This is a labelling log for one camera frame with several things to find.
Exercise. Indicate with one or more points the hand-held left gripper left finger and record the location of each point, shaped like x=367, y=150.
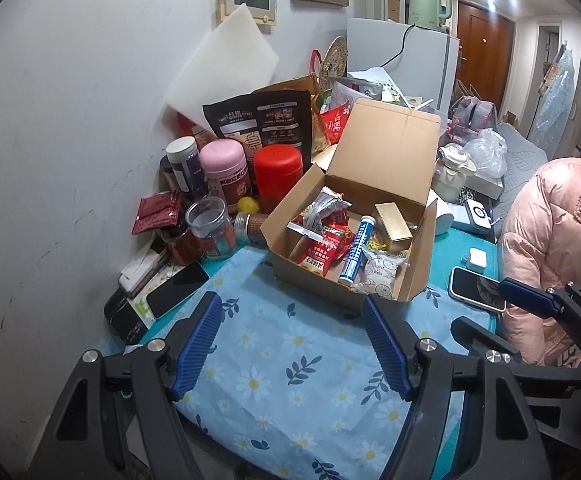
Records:
x=198, y=345

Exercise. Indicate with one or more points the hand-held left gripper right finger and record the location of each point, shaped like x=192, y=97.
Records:
x=385, y=345

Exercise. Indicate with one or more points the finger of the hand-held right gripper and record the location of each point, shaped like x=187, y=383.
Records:
x=525, y=300
x=475, y=335

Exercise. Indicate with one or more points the white patterned snack packet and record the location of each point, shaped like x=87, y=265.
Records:
x=380, y=270

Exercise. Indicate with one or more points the blue white tube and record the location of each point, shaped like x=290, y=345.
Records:
x=356, y=250

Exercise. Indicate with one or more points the red white-print snack packet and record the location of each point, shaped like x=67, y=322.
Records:
x=318, y=257

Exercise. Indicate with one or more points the gold box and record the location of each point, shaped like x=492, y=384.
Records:
x=393, y=227

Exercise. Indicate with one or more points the silver foil snack packet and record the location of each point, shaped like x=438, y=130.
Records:
x=320, y=207

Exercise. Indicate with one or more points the dark red snack packet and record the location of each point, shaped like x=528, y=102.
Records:
x=339, y=200

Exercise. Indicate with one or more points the brown cardboard box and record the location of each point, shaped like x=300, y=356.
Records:
x=385, y=145

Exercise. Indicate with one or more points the phone with white case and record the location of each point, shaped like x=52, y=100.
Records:
x=475, y=289

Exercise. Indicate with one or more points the black phone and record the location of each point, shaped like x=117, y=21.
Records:
x=175, y=290

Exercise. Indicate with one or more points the white charger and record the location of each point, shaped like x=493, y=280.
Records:
x=475, y=260

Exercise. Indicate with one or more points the green white tissue pack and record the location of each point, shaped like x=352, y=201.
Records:
x=140, y=307

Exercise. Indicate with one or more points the person in pink jacket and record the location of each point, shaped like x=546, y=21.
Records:
x=555, y=225

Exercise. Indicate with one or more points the black box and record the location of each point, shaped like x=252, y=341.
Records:
x=120, y=317

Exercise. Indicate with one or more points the blue floral tablecloth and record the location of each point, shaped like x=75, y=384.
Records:
x=290, y=360

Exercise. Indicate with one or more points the white notebook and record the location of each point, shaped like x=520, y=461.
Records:
x=140, y=267

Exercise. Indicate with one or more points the white round-dial device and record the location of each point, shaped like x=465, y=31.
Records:
x=476, y=215

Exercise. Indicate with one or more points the red-filled glass jar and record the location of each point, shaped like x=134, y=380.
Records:
x=183, y=245

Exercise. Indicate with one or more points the clear jar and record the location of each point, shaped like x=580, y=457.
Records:
x=210, y=230

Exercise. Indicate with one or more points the white box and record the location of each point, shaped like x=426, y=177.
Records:
x=488, y=187

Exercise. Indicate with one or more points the dark red sachet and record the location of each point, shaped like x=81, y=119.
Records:
x=153, y=221
x=160, y=203

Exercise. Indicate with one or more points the brown cylinder tin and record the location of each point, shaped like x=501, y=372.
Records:
x=253, y=225

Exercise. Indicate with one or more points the grey leaf-pattern cushion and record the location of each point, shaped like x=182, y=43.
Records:
x=520, y=160

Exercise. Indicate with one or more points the yellow lemon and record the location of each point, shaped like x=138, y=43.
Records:
x=248, y=205

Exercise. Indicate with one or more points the clear plastic bag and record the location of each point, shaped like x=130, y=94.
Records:
x=485, y=155

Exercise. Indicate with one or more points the pink canister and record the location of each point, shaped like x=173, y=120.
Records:
x=225, y=175

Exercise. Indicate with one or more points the dark jar with white lid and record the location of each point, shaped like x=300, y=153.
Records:
x=185, y=165

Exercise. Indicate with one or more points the red canister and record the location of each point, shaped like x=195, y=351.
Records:
x=278, y=175

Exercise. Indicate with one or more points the grey floral bag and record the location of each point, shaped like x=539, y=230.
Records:
x=470, y=110

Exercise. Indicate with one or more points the plastic garment cover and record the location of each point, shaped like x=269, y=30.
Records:
x=555, y=95

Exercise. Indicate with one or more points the red printed packet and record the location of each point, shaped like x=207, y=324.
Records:
x=335, y=127

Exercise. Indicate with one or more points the black printed coffee bag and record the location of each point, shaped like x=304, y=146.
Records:
x=260, y=115

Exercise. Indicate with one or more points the brown wooden door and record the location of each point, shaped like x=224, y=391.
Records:
x=485, y=55

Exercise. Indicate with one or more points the white fridge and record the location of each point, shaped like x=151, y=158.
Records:
x=420, y=65

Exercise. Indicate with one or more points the white green printed packet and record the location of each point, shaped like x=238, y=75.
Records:
x=370, y=87

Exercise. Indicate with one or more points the orange paper bag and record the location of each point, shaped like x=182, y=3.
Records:
x=295, y=84

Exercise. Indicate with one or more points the white cutting board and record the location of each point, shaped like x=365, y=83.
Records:
x=220, y=65

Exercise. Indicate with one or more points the woven basket tray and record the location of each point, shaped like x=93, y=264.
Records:
x=333, y=55

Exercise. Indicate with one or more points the green electric kettle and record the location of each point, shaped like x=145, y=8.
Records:
x=428, y=0

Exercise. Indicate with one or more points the small cardboard box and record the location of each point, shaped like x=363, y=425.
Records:
x=394, y=7

